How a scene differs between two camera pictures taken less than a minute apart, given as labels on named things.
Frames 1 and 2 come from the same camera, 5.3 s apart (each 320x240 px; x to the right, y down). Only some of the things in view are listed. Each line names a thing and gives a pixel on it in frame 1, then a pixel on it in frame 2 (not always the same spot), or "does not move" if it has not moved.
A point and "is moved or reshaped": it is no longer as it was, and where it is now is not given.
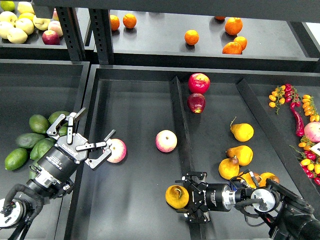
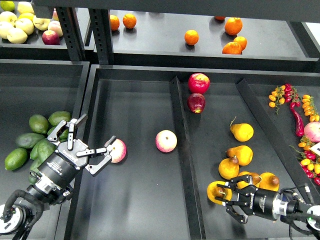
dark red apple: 196,102 does not move
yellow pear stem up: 177,196 is moved or reshaped
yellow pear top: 242,132 does not move
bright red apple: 199,83 does not move
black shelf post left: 73,33 does not move
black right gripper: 206,197 → 253,201
